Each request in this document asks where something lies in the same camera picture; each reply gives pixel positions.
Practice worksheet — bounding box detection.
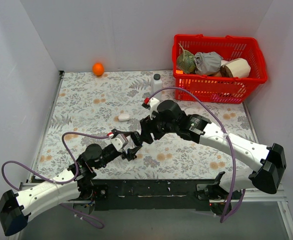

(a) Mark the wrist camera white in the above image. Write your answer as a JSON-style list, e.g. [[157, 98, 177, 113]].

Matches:
[[108, 133, 129, 152], [142, 97, 160, 120]]

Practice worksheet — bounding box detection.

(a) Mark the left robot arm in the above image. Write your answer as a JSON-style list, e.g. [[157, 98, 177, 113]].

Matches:
[[0, 129, 142, 237]]

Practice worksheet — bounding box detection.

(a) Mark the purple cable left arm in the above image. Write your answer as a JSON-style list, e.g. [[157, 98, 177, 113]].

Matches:
[[1, 131, 112, 230]]

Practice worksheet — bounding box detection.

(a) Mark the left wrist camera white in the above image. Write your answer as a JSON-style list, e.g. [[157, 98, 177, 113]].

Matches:
[[108, 133, 129, 152]]

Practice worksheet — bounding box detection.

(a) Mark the black earbud charging case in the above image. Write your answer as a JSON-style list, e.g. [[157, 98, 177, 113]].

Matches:
[[130, 131, 143, 146]]

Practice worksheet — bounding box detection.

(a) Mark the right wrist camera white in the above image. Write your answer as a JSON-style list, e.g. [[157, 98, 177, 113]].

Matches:
[[142, 97, 160, 120]]

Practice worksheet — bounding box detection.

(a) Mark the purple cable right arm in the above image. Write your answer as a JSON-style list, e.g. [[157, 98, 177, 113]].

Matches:
[[148, 86, 246, 223]]

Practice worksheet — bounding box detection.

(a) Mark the white bottle black cap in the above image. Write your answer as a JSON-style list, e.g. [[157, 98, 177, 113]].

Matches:
[[150, 73, 163, 101]]

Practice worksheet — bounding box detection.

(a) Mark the grey crumpled cloth bag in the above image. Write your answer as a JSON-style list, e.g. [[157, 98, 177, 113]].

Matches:
[[194, 51, 223, 76]]

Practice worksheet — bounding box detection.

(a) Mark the beige paper roll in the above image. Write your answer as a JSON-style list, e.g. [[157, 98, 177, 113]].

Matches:
[[210, 58, 251, 78]]

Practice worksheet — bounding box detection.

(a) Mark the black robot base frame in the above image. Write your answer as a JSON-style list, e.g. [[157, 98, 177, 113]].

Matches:
[[77, 179, 232, 216]]

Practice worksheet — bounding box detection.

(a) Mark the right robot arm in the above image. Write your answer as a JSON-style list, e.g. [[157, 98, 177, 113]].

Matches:
[[140, 98, 287, 199]]

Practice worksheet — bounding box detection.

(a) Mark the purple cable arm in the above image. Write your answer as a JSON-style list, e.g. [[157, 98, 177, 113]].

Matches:
[[148, 86, 246, 223], [1, 131, 112, 230]]

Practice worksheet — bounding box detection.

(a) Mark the floral patterned table mat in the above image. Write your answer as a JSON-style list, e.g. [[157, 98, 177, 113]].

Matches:
[[34, 70, 266, 180]]

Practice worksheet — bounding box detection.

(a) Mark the orange fruit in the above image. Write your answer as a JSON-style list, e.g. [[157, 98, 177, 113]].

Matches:
[[92, 62, 105, 77]]

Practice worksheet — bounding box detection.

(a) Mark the white earbud charging case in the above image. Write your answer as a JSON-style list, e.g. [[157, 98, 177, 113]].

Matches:
[[118, 113, 130, 122]]

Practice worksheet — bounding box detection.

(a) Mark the green netted melon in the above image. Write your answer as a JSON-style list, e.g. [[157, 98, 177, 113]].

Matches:
[[176, 43, 196, 74]]

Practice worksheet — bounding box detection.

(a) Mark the red plastic shopping basket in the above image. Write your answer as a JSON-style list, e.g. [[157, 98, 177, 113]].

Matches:
[[172, 34, 268, 104]]

